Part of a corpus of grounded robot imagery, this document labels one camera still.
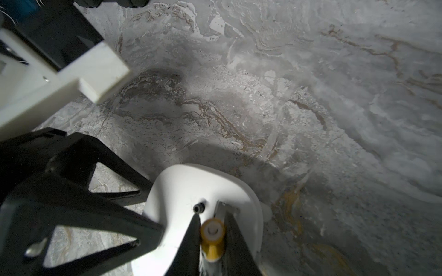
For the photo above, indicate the black gold AA battery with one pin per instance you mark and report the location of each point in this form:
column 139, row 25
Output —
column 212, row 247

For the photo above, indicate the white square alarm clock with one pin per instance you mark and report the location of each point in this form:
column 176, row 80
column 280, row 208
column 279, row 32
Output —
column 171, row 201

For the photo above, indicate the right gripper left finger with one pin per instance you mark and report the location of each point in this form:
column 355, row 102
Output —
column 187, row 259

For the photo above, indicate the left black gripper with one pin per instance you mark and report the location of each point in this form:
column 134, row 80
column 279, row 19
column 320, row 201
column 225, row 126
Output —
column 32, row 209

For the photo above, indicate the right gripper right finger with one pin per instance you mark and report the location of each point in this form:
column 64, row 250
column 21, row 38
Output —
column 238, row 260

